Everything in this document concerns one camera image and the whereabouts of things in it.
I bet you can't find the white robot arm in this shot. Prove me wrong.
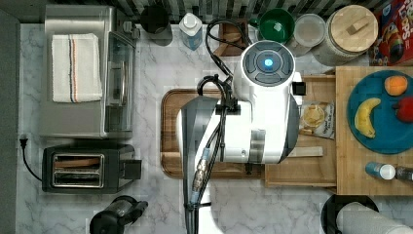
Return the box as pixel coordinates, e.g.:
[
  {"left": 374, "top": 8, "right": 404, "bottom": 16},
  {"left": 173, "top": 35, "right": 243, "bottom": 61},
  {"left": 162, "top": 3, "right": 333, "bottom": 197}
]
[{"left": 176, "top": 40, "right": 306, "bottom": 234}]

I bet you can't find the snack bag in drawer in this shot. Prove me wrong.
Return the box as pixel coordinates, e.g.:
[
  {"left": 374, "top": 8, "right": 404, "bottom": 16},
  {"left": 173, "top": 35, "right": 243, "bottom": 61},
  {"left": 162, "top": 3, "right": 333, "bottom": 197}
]
[{"left": 299, "top": 101, "right": 335, "bottom": 139}]

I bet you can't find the dark wooden cutting board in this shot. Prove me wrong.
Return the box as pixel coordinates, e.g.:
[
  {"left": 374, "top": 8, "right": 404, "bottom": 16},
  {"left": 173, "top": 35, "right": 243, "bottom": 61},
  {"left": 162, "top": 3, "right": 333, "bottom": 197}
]
[{"left": 160, "top": 89, "right": 265, "bottom": 179}]

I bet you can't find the brown wooden stand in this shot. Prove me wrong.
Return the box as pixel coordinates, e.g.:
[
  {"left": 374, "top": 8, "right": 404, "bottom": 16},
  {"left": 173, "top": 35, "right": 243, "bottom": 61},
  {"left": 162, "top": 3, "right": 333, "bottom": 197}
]
[{"left": 213, "top": 19, "right": 249, "bottom": 57}]

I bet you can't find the white blue carton bottle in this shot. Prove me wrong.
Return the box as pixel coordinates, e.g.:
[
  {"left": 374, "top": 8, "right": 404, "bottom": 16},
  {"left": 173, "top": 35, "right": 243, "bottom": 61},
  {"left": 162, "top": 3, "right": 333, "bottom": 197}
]
[{"left": 179, "top": 13, "right": 203, "bottom": 51}]

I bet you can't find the silver toaster oven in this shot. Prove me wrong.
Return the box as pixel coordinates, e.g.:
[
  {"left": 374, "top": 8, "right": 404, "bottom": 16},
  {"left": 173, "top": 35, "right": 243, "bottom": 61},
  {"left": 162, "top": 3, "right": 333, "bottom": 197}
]
[{"left": 40, "top": 5, "right": 134, "bottom": 138}]

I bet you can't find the black mug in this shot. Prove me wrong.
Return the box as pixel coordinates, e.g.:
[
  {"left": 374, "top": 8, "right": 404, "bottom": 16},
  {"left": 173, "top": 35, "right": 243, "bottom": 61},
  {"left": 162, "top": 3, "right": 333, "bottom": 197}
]
[{"left": 140, "top": 5, "right": 169, "bottom": 34}]

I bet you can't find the green bowl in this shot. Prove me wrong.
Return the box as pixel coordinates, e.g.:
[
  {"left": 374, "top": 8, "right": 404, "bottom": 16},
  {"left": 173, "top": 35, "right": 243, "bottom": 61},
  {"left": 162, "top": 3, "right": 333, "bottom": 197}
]
[{"left": 248, "top": 8, "right": 295, "bottom": 44}]

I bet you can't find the black two-slot toaster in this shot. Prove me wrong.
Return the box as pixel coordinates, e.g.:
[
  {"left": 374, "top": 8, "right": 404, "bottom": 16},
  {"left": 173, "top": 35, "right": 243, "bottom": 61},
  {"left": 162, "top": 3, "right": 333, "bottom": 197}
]
[{"left": 42, "top": 143, "right": 141, "bottom": 194}]

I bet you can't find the white striped folded towel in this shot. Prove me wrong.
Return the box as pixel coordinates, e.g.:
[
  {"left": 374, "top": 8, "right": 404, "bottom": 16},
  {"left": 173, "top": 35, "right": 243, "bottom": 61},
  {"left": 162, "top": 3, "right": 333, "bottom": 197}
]
[{"left": 52, "top": 33, "right": 102, "bottom": 103}]

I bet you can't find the yellow banana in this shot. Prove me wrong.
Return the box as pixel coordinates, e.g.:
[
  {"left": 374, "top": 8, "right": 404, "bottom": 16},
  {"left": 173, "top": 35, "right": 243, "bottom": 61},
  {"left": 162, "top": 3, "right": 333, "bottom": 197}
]
[{"left": 355, "top": 97, "right": 381, "bottom": 138}]

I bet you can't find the black paper towel holder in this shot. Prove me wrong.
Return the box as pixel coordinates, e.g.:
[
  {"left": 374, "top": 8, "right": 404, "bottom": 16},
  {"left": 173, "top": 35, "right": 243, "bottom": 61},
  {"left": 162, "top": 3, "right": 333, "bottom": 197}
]
[{"left": 320, "top": 194, "right": 378, "bottom": 234}]

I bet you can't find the jar with wooden lid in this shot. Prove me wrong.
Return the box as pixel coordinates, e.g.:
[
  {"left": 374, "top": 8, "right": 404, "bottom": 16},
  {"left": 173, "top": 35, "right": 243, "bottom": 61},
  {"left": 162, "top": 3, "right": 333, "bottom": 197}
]
[{"left": 312, "top": 5, "right": 378, "bottom": 66}]

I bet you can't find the paper towel roll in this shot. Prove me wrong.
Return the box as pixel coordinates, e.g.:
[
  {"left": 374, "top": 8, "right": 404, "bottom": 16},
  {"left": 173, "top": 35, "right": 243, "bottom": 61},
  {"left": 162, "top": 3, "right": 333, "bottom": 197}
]
[{"left": 336, "top": 202, "right": 413, "bottom": 234}]

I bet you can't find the blue plate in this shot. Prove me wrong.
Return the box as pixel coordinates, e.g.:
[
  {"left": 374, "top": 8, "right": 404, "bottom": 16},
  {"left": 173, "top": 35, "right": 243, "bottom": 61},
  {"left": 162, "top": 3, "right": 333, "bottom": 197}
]
[{"left": 347, "top": 70, "right": 413, "bottom": 154}]

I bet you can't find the blue white-capped bottle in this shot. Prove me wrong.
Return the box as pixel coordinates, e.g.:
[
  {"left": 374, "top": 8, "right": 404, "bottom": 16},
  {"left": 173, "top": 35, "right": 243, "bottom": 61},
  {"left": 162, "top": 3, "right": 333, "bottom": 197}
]
[{"left": 365, "top": 162, "right": 395, "bottom": 180}]

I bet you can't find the orange fruit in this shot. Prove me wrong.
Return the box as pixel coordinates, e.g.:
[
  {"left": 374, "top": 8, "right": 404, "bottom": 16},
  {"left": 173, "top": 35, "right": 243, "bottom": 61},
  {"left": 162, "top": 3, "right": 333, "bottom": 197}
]
[{"left": 385, "top": 76, "right": 408, "bottom": 97}]

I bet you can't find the red apple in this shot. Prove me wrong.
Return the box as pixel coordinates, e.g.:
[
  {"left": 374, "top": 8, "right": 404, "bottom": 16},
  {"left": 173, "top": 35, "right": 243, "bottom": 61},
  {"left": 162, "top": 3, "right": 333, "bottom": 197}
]
[{"left": 393, "top": 97, "right": 413, "bottom": 123}]

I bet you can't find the red cereal box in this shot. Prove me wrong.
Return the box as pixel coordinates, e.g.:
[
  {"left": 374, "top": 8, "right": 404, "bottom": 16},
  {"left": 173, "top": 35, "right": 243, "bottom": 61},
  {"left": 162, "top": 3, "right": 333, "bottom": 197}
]
[{"left": 368, "top": 0, "right": 413, "bottom": 66}]

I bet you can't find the dark shaker bottle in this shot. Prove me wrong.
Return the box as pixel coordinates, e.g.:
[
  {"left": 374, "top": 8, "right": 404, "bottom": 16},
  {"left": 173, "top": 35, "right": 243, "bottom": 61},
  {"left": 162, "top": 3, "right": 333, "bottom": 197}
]
[{"left": 395, "top": 167, "right": 413, "bottom": 181}]

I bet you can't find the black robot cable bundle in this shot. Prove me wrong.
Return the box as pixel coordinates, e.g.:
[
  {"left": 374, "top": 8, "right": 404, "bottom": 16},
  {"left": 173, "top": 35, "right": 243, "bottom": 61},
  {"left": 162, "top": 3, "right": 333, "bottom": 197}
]
[{"left": 182, "top": 18, "right": 254, "bottom": 234}]

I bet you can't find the black toaster power cord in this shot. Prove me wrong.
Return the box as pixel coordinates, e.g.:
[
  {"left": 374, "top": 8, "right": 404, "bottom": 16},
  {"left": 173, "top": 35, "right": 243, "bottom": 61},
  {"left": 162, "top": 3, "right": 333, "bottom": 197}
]
[{"left": 19, "top": 137, "right": 44, "bottom": 182}]

